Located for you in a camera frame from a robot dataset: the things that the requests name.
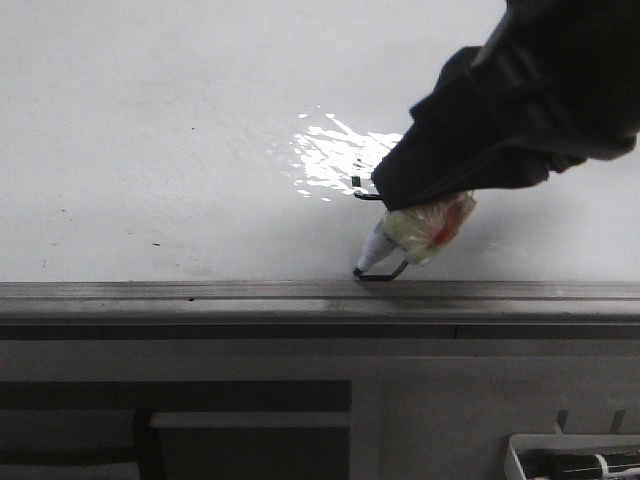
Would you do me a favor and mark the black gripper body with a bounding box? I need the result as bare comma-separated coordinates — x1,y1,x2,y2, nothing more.
372,1,639,210

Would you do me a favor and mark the black whiteboard marker with tape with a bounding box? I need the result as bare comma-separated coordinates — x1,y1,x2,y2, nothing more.
353,191,477,281

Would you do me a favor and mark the white tray with markers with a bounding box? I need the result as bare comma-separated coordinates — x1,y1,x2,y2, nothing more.
504,434,639,479

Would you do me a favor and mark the dark cabinet panel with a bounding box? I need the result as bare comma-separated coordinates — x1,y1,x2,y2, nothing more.
1,380,352,479

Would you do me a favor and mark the grey aluminium whiteboard frame rail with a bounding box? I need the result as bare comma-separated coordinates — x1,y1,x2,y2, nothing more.
1,280,639,340

